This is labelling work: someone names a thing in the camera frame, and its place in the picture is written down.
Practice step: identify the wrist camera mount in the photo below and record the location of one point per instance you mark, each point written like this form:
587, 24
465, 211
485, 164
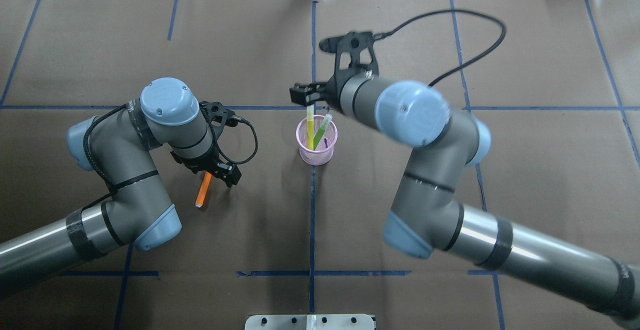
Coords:
218, 116
360, 48

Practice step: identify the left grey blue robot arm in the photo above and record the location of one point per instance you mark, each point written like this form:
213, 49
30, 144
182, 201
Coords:
137, 209

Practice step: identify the green highlighter pen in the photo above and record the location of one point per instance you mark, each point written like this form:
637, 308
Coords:
318, 136

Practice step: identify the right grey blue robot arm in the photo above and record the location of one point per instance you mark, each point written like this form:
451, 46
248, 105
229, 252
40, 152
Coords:
563, 162

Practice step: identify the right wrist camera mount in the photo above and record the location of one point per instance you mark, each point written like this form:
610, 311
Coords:
360, 48

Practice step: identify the pink mesh pen holder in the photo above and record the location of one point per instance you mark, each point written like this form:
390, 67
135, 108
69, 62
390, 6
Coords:
323, 140

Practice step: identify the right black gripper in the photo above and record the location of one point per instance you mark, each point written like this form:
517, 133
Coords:
332, 90

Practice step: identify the orange highlighter pen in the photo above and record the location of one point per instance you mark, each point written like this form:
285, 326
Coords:
203, 190

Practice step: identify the white mounting column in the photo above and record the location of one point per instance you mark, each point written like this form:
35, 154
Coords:
340, 321

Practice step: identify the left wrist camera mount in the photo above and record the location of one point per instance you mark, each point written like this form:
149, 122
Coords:
218, 116

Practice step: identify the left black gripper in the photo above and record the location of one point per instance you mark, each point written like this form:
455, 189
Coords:
196, 160

